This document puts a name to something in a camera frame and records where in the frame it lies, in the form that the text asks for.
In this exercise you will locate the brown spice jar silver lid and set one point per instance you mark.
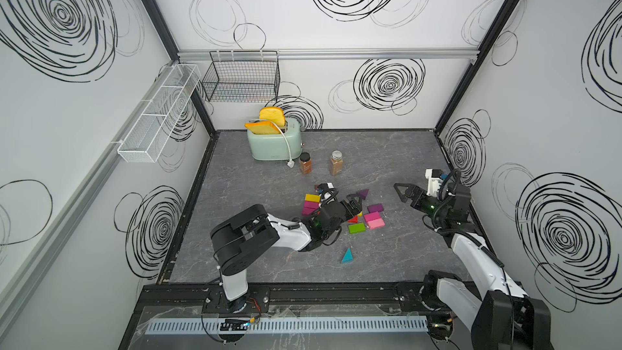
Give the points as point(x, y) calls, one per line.
point(336, 163)

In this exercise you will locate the white mesh wall shelf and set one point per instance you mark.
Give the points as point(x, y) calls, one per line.
point(168, 115)

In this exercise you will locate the purple triangle block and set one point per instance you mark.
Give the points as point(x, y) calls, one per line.
point(363, 193)

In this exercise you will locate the yellow toast slice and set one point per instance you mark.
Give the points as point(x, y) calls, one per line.
point(263, 128)
point(274, 115)

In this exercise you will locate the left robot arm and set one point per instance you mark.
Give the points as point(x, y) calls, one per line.
point(242, 239)

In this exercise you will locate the light pink block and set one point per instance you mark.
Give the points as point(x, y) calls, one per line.
point(376, 223)

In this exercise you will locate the green block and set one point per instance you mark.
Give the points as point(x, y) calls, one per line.
point(356, 228)

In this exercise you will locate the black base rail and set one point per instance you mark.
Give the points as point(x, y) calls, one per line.
point(210, 298)

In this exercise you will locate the magenta block beside yellow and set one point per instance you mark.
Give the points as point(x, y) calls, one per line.
point(312, 206)

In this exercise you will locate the mint green toaster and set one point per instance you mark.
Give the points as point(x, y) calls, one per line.
point(275, 147)

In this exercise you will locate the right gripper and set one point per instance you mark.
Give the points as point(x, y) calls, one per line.
point(412, 189)

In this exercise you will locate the teal triangle block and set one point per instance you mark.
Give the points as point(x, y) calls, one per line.
point(347, 257)

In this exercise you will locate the red pepper spice jar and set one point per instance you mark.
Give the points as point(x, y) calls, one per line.
point(305, 163)

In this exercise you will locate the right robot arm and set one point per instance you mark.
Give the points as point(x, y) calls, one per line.
point(501, 315)

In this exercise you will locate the yellow block near magenta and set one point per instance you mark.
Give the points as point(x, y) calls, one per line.
point(313, 198)

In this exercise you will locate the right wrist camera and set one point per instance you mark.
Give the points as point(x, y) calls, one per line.
point(435, 179)

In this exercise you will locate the black wire basket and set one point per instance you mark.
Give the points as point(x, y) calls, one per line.
point(241, 76)

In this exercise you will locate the front yellow toast slice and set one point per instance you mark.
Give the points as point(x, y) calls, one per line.
point(263, 128)

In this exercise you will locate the magenta speckled block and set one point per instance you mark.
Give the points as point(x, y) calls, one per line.
point(307, 211)

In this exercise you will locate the grey slotted cable duct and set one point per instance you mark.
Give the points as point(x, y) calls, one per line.
point(301, 325)

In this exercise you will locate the back yellow toast slice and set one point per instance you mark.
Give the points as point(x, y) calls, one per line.
point(274, 115)

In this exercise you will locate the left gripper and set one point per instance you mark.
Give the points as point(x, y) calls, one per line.
point(348, 214)

